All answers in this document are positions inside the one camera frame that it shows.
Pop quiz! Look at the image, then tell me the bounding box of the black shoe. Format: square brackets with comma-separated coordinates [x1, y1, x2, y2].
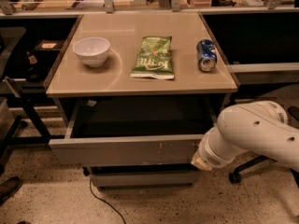
[0, 176, 22, 203]

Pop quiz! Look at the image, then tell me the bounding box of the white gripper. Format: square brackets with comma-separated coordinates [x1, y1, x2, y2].
[191, 131, 233, 171]

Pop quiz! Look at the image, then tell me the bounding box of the black office chair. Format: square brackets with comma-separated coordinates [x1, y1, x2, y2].
[229, 106, 299, 187]

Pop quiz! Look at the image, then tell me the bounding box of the black desk frame left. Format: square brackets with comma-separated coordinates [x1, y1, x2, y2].
[0, 77, 65, 172]

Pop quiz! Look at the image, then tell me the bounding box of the green chip bag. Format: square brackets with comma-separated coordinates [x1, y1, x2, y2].
[131, 35, 175, 80]

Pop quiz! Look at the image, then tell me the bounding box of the grey drawer cabinet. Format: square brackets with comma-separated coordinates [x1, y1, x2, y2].
[46, 12, 237, 188]

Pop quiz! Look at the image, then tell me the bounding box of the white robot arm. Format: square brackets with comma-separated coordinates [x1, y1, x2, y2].
[192, 101, 299, 172]

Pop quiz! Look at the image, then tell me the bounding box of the black floor cable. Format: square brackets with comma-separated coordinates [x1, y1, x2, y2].
[89, 179, 127, 224]

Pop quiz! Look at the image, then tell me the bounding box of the blue soda can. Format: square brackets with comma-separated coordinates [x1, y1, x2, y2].
[196, 39, 218, 72]

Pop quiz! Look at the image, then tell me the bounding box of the grey drawer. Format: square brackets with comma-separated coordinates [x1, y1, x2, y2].
[91, 170, 200, 188]
[50, 95, 215, 167]

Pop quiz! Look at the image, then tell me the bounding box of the white ceramic bowl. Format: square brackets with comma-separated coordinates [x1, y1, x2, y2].
[73, 37, 110, 67]

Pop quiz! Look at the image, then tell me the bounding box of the grey bottom drawer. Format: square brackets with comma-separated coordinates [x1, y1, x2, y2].
[91, 170, 200, 188]

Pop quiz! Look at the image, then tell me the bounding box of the grey top drawer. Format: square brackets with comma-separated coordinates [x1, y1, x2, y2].
[50, 95, 215, 167]

